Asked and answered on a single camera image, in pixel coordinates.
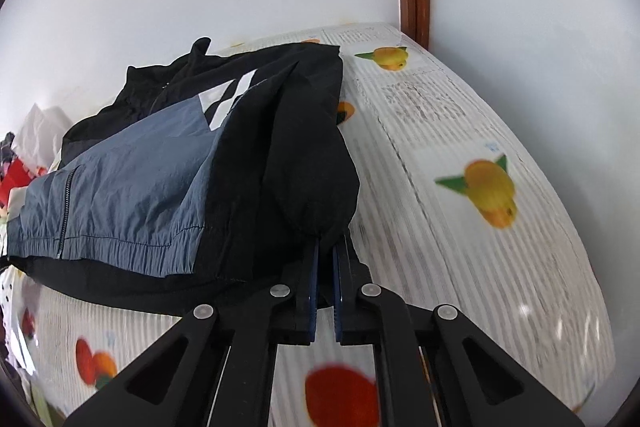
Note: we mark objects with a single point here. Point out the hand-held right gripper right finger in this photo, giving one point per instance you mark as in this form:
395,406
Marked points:
337,297

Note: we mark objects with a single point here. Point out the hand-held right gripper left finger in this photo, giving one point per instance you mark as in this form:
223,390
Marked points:
315,297

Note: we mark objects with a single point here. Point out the black white blue jacket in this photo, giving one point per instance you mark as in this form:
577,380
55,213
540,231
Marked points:
150,187

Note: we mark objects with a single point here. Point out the fruit print tablecloth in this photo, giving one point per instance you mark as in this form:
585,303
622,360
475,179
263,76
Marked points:
450,207

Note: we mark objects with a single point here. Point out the light green cloth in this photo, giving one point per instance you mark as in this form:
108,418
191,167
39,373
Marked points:
45,407

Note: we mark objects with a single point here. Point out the white plastic bag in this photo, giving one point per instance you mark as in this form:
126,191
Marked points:
42,132

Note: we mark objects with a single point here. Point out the red paper bag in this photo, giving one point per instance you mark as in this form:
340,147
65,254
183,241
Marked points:
12,182

